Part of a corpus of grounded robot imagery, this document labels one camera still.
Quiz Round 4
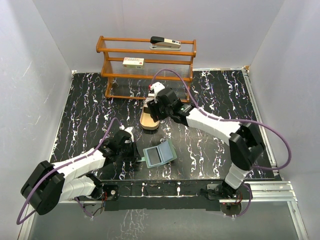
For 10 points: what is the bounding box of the credit card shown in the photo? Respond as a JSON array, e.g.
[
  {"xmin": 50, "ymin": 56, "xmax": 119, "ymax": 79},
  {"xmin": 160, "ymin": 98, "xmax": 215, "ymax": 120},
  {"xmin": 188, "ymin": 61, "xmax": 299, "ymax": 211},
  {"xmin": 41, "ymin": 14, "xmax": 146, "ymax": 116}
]
[{"xmin": 146, "ymin": 147, "xmax": 161, "ymax": 166}]

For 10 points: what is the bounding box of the mint green card holder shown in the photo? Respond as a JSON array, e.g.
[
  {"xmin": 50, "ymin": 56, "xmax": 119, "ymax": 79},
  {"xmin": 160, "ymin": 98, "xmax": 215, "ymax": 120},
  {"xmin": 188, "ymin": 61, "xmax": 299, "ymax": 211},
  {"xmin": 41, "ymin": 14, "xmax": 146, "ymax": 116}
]
[{"xmin": 137, "ymin": 139, "xmax": 177, "ymax": 169}]

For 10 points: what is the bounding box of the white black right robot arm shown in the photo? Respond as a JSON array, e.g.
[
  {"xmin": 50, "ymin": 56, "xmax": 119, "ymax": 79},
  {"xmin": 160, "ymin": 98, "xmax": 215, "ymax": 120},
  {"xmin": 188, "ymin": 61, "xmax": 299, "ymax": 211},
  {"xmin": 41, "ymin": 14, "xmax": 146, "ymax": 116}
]
[{"xmin": 146, "ymin": 82, "xmax": 266, "ymax": 199}]

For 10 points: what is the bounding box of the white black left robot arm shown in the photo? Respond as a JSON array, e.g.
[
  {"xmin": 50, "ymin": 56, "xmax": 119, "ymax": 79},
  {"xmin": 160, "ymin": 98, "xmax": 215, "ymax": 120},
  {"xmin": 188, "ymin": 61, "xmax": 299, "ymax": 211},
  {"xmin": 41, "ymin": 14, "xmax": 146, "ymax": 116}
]
[{"xmin": 20, "ymin": 127, "xmax": 140, "ymax": 215}]

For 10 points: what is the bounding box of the beige oval card tray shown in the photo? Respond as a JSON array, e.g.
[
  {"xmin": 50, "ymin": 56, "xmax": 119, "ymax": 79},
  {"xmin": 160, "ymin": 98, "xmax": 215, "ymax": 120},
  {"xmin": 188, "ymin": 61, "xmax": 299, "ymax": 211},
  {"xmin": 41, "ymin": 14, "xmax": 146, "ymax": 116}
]
[{"xmin": 140, "ymin": 105, "xmax": 160, "ymax": 131}]

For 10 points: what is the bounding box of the black front base bar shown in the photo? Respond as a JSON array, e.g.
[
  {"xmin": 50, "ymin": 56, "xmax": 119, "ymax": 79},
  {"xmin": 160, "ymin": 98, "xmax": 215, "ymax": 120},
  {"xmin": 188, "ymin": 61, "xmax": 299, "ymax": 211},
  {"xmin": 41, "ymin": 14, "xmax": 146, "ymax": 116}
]
[{"xmin": 103, "ymin": 179, "xmax": 223, "ymax": 212}]

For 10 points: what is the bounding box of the wooden three-tier shelf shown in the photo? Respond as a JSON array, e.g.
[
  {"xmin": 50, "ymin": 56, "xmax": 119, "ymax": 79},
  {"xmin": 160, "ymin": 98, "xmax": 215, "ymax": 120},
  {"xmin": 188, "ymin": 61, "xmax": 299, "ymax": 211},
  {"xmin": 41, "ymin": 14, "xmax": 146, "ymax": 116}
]
[{"xmin": 95, "ymin": 35, "xmax": 197, "ymax": 102}]

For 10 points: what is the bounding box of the white red staples box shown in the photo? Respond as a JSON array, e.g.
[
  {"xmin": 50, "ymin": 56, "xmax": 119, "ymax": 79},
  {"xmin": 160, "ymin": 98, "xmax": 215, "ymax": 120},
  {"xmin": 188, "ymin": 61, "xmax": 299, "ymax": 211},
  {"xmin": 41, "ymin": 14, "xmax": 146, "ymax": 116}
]
[{"xmin": 122, "ymin": 57, "xmax": 145, "ymax": 69}]

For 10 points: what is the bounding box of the black grey stapler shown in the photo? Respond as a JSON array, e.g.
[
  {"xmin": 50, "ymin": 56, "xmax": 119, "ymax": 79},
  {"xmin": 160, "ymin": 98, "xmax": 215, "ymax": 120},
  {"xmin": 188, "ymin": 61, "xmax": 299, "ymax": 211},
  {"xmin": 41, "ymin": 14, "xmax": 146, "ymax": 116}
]
[{"xmin": 149, "ymin": 36, "xmax": 181, "ymax": 51}]

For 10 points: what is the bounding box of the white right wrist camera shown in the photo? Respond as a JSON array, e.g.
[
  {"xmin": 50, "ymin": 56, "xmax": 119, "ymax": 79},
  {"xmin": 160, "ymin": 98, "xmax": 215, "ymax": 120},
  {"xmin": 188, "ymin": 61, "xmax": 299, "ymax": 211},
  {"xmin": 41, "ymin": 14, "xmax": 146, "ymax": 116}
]
[{"xmin": 147, "ymin": 82, "xmax": 165, "ymax": 99}]

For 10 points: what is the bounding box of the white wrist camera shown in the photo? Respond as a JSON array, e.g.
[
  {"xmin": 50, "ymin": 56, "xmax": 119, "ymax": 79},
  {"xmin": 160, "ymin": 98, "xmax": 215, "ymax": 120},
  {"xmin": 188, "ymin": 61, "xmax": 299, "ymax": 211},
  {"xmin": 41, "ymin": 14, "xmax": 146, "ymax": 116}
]
[
  {"xmin": 119, "ymin": 125, "xmax": 136, "ymax": 142},
  {"xmin": 147, "ymin": 82, "xmax": 165, "ymax": 99}
]

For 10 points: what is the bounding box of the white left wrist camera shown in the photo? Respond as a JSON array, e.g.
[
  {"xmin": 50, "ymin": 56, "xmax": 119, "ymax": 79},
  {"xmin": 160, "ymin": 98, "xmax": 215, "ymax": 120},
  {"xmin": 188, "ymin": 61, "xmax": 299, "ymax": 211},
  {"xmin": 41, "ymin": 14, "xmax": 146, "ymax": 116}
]
[{"xmin": 119, "ymin": 125, "xmax": 136, "ymax": 142}]

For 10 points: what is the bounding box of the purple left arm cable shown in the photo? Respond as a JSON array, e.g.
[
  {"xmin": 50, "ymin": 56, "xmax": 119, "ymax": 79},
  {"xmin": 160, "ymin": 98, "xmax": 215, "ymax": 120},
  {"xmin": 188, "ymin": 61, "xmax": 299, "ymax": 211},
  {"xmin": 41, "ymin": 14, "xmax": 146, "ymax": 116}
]
[{"xmin": 16, "ymin": 117, "xmax": 126, "ymax": 225}]

